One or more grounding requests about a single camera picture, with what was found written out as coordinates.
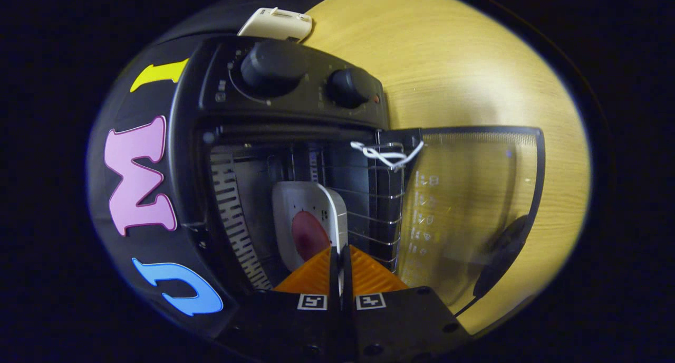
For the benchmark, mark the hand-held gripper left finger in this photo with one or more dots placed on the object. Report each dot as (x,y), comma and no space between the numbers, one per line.
(287,321)

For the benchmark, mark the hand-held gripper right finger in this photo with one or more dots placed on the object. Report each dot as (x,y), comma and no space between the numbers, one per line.
(401,321)

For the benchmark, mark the red meat slice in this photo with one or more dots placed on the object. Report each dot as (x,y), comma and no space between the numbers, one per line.
(309,236)

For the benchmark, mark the white square plate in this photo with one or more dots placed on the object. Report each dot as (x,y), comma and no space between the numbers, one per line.
(306,199)

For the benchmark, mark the black toaster oven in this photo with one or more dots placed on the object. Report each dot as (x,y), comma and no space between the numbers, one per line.
(285,96)

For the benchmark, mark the white bread toaster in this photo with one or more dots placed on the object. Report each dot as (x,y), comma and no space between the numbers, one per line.
(274,25)

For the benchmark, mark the black backdrop cloth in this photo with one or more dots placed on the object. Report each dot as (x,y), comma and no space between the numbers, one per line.
(121,247)

